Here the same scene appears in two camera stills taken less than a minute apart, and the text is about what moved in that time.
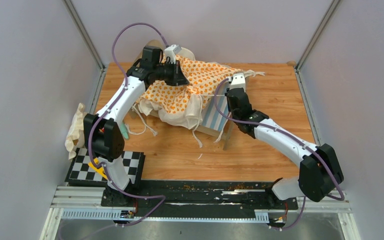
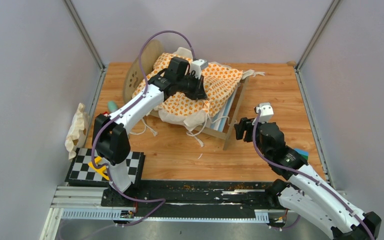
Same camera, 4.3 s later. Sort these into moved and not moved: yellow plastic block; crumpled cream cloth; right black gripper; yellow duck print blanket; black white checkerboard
Moved: yellow duck print blanket; right black gripper
Not moved: yellow plastic block; black white checkerboard; crumpled cream cloth
